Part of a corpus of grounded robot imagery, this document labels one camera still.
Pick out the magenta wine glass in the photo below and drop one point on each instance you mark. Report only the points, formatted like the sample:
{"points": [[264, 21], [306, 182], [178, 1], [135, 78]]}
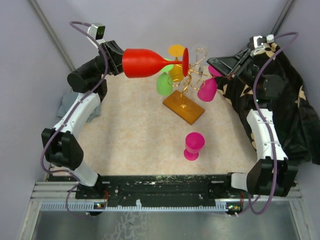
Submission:
{"points": [[194, 143], [209, 88]]}

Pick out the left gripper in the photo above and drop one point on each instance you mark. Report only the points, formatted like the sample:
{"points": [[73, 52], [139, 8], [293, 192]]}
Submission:
{"points": [[115, 56]]}

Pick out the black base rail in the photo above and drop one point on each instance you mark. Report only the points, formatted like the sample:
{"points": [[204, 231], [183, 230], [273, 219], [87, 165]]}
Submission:
{"points": [[200, 190]]}

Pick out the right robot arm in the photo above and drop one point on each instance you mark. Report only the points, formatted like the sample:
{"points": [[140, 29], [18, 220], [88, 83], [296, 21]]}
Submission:
{"points": [[272, 174]]}

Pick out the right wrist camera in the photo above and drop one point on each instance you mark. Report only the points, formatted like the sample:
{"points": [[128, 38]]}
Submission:
{"points": [[258, 42]]}

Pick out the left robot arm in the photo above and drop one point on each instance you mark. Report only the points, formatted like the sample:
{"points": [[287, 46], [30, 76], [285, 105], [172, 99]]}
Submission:
{"points": [[61, 147]]}

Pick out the black floral blanket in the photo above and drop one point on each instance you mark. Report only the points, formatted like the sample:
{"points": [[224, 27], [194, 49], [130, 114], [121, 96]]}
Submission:
{"points": [[296, 122]]}

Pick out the red plastic wine glass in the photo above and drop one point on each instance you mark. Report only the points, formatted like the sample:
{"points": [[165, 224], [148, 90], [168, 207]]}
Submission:
{"points": [[143, 63]]}

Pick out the grey cloth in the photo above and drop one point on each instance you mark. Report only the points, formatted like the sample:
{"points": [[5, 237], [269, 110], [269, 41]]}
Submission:
{"points": [[67, 101]]}

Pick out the magenta wine glass front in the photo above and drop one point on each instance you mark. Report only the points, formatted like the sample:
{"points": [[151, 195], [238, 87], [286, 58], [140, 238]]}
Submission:
{"points": [[194, 143]]}

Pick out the orange plastic wine glass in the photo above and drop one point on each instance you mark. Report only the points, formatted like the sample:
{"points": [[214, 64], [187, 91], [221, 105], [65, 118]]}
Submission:
{"points": [[176, 73]]}

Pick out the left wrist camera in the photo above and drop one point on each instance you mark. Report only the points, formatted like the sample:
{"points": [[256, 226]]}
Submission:
{"points": [[96, 30]]}

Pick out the gold wire wine glass rack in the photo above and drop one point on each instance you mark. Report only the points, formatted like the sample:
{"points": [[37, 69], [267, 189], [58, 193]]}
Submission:
{"points": [[178, 102]]}

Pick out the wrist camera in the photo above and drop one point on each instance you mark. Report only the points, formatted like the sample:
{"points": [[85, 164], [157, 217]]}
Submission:
{"points": [[96, 30], [258, 42]]}

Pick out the clear wine glass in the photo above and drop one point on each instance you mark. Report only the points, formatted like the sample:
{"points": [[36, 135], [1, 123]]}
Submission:
{"points": [[200, 55]]}

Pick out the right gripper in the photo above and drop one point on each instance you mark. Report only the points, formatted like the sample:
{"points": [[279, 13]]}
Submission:
{"points": [[230, 66]]}

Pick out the green plastic wine glass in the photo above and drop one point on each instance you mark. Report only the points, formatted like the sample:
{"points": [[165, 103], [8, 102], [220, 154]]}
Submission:
{"points": [[164, 82]]}

